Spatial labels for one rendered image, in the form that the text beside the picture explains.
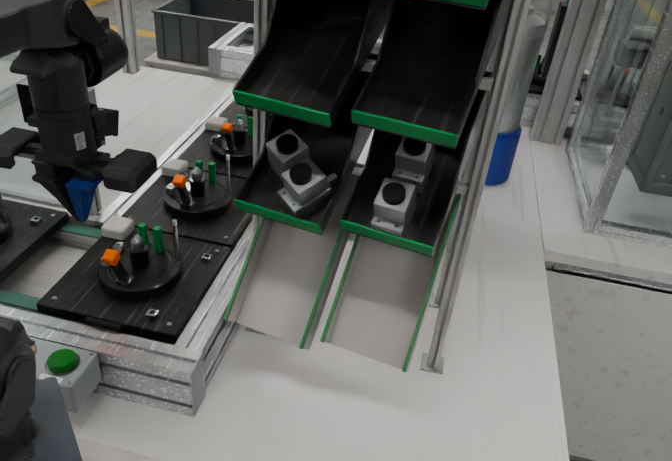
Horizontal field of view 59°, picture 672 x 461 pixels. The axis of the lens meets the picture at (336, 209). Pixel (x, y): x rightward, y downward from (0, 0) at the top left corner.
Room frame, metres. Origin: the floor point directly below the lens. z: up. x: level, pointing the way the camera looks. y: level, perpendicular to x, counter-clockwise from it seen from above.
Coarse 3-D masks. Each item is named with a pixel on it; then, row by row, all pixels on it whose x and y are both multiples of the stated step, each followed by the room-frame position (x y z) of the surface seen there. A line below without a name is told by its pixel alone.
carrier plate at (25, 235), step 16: (16, 208) 0.94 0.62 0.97; (32, 208) 0.95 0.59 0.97; (48, 208) 0.95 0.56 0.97; (16, 224) 0.89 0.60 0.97; (48, 224) 0.90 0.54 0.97; (64, 224) 0.93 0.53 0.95; (16, 240) 0.84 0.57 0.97; (32, 240) 0.85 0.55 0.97; (0, 256) 0.80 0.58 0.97; (16, 256) 0.80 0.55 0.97; (0, 272) 0.76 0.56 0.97
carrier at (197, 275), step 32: (128, 224) 0.90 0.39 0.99; (96, 256) 0.82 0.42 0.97; (128, 256) 0.81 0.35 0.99; (160, 256) 0.81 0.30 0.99; (192, 256) 0.85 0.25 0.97; (224, 256) 0.86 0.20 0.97; (64, 288) 0.73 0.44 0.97; (96, 288) 0.74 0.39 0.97; (128, 288) 0.72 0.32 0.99; (160, 288) 0.74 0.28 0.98; (192, 288) 0.76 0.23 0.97; (128, 320) 0.67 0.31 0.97; (160, 320) 0.68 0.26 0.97
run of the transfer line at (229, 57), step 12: (240, 24) 2.30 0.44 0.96; (252, 24) 2.32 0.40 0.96; (228, 36) 2.15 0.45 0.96; (240, 36) 2.20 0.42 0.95; (252, 36) 2.25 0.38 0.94; (216, 48) 2.00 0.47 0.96; (228, 48) 2.02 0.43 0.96; (240, 48) 2.03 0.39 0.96; (252, 48) 2.17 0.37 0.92; (216, 60) 2.00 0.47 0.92; (228, 60) 2.00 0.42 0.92; (240, 60) 1.99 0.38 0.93; (216, 72) 2.00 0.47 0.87; (228, 72) 2.00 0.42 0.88; (240, 72) 2.00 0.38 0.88; (528, 96) 1.84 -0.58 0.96; (540, 96) 1.85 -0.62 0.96; (528, 108) 1.83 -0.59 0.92; (576, 108) 1.80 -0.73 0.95; (528, 120) 1.83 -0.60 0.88; (564, 132) 1.81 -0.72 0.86
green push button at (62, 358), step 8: (56, 352) 0.59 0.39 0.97; (64, 352) 0.59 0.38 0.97; (72, 352) 0.60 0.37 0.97; (48, 360) 0.58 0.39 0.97; (56, 360) 0.58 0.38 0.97; (64, 360) 0.58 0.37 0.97; (72, 360) 0.58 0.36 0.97; (48, 368) 0.57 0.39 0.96; (56, 368) 0.57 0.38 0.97; (64, 368) 0.57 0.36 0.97
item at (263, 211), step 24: (360, 72) 0.89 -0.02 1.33; (288, 120) 0.83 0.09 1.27; (336, 120) 0.84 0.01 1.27; (264, 144) 0.77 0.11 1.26; (312, 144) 0.80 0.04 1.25; (336, 144) 0.79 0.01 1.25; (360, 144) 0.77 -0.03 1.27; (264, 168) 0.76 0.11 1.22; (336, 168) 0.75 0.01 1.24; (240, 192) 0.70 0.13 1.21; (264, 192) 0.72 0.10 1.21; (336, 192) 0.69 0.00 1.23; (264, 216) 0.68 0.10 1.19; (288, 216) 0.66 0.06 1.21; (312, 216) 0.68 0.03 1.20
